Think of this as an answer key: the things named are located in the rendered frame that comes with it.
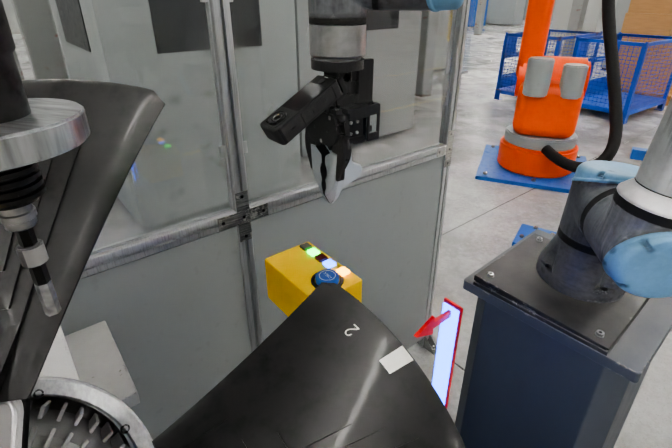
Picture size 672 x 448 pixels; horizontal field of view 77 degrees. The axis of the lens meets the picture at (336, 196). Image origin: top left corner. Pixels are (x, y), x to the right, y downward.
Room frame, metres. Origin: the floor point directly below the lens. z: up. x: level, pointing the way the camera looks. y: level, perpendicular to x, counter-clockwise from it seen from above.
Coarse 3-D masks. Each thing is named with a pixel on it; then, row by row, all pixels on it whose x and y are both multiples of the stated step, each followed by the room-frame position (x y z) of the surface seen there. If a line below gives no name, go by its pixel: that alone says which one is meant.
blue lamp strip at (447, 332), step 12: (456, 312) 0.37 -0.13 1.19; (444, 324) 0.38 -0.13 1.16; (456, 324) 0.37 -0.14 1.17; (444, 336) 0.38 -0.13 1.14; (444, 348) 0.38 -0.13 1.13; (444, 360) 0.38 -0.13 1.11; (444, 372) 0.37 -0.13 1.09; (432, 384) 0.39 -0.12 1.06; (444, 384) 0.37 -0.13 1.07; (444, 396) 0.37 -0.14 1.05
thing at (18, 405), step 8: (16, 400) 0.18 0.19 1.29; (0, 408) 0.18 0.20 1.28; (8, 408) 0.18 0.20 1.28; (16, 408) 0.18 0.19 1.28; (0, 416) 0.18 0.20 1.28; (8, 416) 0.17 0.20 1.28; (16, 416) 0.17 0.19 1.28; (0, 424) 0.17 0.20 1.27; (8, 424) 0.17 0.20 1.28; (16, 424) 0.17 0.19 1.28; (0, 432) 0.17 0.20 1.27; (8, 432) 0.17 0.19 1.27; (16, 432) 0.17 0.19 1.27; (0, 440) 0.17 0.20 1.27; (8, 440) 0.16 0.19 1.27; (16, 440) 0.16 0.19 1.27
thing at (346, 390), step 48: (336, 288) 0.38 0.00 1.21; (288, 336) 0.32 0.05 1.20; (336, 336) 0.32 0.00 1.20; (384, 336) 0.33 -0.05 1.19; (240, 384) 0.27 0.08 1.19; (288, 384) 0.27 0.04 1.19; (336, 384) 0.27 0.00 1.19; (384, 384) 0.28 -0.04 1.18; (192, 432) 0.22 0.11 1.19; (240, 432) 0.22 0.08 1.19; (288, 432) 0.23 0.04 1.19; (336, 432) 0.23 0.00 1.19; (384, 432) 0.24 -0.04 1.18; (432, 432) 0.24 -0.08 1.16
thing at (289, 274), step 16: (272, 256) 0.66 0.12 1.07; (288, 256) 0.66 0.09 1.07; (304, 256) 0.66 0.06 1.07; (272, 272) 0.63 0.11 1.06; (288, 272) 0.61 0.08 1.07; (304, 272) 0.61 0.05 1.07; (272, 288) 0.63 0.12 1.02; (288, 288) 0.59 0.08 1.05; (304, 288) 0.56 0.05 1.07; (352, 288) 0.57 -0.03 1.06; (288, 304) 0.59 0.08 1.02
